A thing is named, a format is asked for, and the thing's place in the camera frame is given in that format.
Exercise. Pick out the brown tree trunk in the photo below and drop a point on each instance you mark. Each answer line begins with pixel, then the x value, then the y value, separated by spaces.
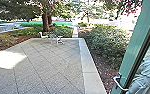
pixel 46 20

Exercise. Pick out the white garden chair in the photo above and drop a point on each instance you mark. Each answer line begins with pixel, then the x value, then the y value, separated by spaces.
pixel 43 34

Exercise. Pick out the low brown green hedge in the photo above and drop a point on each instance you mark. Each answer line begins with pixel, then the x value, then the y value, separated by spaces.
pixel 21 36

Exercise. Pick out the white garden table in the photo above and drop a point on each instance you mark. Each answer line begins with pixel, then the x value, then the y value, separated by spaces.
pixel 57 39

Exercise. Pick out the dark green shrub bed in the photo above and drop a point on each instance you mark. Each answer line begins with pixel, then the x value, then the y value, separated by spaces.
pixel 107 41

